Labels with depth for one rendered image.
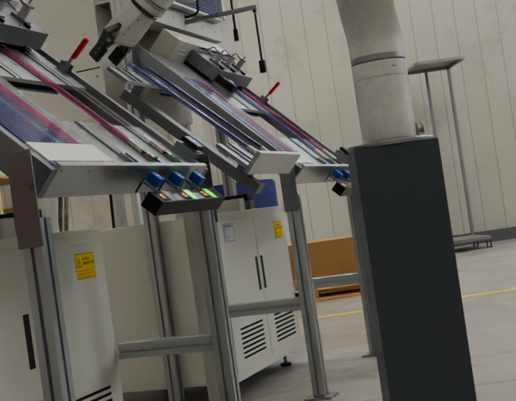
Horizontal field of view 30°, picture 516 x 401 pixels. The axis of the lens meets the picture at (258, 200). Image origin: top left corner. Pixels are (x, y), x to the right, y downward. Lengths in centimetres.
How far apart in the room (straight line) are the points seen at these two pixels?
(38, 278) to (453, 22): 888
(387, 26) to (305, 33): 804
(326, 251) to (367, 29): 421
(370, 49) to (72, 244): 85
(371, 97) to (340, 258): 418
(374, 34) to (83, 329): 97
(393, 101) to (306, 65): 801
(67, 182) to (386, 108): 71
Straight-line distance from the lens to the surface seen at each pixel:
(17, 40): 246
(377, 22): 213
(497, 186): 1027
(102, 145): 209
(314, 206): 1000
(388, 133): 211
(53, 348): 173
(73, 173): 182
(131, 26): 232
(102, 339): 246
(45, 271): 172
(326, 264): 626
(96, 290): 245
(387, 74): 212
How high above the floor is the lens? 59
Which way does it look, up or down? 1 degrees up
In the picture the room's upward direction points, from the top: 8 degrees counter-clockwise
